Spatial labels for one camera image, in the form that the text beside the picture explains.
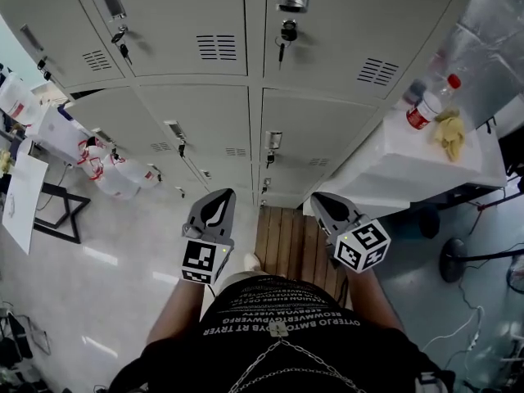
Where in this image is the white table with black frame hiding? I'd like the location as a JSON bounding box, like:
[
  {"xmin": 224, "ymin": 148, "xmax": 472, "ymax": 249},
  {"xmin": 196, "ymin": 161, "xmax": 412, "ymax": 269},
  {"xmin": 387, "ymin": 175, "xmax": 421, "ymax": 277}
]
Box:
[{"xmin": 2, "ymin": 149, "xmax": 92, "ymax": 255}]

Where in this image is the grey desk with black frame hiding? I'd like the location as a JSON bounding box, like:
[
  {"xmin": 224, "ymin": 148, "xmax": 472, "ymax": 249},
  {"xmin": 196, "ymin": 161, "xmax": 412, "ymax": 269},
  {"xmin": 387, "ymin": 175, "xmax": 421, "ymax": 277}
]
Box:
[{"xmin": 409, "ymin": 116, "xmax": 524, "ymax": 213}]

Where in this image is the wire cage floor fan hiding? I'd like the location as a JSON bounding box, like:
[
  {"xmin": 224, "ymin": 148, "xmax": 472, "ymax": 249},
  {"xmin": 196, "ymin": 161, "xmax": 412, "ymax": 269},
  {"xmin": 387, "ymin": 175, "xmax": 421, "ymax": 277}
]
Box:
[{"xmin": 505, "ymin": 255, "xmax": 524, "ymax": 295}]

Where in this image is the black stand with round base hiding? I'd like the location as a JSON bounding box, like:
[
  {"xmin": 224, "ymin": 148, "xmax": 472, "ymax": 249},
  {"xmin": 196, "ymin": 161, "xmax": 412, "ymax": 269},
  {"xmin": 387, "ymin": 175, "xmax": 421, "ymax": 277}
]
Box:
[{"xmin": 440, "ymin": 237, "xmax": 524, "ymax": 284}]

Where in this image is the white plastic bucket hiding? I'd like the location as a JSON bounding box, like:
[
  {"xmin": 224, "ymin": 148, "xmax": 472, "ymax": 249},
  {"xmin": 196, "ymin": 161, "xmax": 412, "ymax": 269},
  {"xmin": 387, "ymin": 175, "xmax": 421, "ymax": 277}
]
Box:
[{"xmin": 0, "ymin": 71, "xmax": 42, "ymax": 124}]

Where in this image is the dark teal round seat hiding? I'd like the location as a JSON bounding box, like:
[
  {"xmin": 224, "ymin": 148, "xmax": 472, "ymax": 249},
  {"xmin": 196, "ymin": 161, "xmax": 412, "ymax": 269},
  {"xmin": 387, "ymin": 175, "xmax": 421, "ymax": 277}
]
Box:
[{"xmin": 417, "ymin": 205, "xmax": 441, "ymax": 239}]

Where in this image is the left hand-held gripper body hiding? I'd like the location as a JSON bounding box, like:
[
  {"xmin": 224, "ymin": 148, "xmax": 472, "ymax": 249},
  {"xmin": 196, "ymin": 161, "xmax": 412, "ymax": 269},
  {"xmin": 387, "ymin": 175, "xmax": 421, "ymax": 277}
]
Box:
[{"xmin": 181, "ymin": 223, "xmax": 236, "ymax": 286}]

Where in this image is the person's left forearm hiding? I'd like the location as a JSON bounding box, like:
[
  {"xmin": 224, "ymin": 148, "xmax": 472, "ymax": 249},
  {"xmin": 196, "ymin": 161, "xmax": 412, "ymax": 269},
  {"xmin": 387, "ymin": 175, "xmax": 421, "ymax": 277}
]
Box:
[{"xmin": 146, "ymin": 278, "xmax": 206, "ymax": 347}]

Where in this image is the yellow cloth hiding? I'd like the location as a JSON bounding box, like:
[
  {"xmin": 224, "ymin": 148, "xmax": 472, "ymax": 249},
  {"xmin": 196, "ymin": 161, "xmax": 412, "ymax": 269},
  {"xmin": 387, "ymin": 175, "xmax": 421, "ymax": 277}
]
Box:
[{"xmin": 432, "ymin": 108, "xmax": 467, "ymax": 162}]

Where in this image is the cluster of clear water jugs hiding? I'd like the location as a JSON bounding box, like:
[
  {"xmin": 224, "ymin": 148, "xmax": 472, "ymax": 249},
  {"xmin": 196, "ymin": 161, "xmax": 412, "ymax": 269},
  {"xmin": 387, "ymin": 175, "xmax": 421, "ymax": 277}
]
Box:
[{"xmin": 77, "ymin": 137, "xmax": 163, "ymax": 201}]

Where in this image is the clear bottle with red label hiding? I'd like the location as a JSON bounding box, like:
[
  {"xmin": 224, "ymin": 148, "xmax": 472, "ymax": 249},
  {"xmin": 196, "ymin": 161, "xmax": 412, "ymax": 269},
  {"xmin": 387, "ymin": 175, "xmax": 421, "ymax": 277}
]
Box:
[{"xmin": 406, "ymin": 74, "xmax": 463, "ymax": 133}]

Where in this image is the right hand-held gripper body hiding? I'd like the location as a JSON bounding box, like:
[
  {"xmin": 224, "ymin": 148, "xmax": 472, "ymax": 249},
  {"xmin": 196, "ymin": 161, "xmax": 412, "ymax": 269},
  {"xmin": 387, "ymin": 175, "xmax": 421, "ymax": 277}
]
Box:
[{"xmin": 326, "ymin": 218, "xmax": 392, "ymax": 274}]

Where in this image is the person's black printed shirt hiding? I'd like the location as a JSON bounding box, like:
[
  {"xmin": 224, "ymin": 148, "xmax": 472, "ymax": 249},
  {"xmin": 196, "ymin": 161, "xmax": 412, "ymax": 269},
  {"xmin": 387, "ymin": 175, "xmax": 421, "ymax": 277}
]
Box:
[{"xmin": 108, "ymin": 275, "xmax": 455, "ymax": 393}]

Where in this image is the grey metal locker cabinet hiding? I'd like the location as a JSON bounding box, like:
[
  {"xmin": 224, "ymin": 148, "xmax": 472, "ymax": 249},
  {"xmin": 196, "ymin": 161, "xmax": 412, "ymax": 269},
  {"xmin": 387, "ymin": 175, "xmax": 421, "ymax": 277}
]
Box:
[{"xmin": 0, "ymin": 0, "xmax": 486, "ymax": 210}]

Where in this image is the large white foam box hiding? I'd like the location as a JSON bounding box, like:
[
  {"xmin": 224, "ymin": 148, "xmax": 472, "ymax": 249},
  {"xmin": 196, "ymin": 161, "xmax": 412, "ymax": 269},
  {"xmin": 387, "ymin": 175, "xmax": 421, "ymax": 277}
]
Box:
[{"xmin": 302, "ymin": 108, "xmax": 508, "ymax": 220}]

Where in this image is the wooden slat pallet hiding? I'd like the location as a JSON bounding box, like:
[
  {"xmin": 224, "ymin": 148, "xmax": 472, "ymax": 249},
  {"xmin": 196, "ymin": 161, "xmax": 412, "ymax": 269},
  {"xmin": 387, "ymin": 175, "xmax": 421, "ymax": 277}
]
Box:
[{"xmin": 252, "ymin": 206, "xmax": 349, "ymax": 306}]

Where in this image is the white cardboard box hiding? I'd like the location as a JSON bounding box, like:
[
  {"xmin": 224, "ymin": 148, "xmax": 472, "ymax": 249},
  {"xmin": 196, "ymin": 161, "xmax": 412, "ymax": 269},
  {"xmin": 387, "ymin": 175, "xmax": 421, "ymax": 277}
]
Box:
[{"xmin": 26, "ymin": 104, "xmax": 96, "ymax": 164}]

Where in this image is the person's right forearm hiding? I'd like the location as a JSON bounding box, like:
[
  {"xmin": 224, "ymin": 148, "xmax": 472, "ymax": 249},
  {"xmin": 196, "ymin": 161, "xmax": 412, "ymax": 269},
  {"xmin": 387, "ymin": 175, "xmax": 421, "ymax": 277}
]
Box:
[{"xmin": 345, "ymin": 266, "xmax": 406, "ymax": 332}]

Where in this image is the white floor cable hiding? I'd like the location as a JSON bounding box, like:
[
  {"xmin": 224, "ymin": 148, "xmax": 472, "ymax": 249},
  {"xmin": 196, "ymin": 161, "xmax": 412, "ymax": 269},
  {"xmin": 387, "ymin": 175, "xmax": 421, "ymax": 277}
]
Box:
[{"xmin": 421, "ymin": 305, "xmax": 486, "ymax": 354}]

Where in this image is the metal chair frame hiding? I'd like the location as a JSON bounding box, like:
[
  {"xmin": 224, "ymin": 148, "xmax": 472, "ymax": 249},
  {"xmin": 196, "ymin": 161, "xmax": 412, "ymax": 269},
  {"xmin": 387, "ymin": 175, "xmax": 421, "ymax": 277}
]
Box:
[{"xmin": 0, "ymin": 307, "xmax": 53, "ymax": 356}]

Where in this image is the silver chain necklace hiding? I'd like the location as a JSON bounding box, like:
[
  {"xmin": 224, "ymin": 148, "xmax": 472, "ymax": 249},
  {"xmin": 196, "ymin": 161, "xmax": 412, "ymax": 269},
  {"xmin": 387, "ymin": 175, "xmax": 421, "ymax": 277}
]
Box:
[{"xmin": 227, "ymin": 321, "xmax": 368, "ymax": 393}]

